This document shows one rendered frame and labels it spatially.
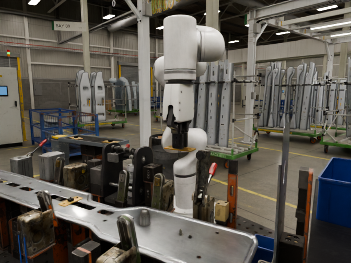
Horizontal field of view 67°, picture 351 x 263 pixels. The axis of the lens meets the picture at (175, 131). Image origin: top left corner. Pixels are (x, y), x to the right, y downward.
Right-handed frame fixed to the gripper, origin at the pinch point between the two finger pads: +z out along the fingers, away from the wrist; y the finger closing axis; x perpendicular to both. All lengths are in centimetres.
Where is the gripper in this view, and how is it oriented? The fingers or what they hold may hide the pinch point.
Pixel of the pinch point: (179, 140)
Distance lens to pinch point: 71.5
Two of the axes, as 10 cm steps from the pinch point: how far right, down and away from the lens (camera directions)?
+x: 8.7, 0.7, -4.8
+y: -4.9, 1.3, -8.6
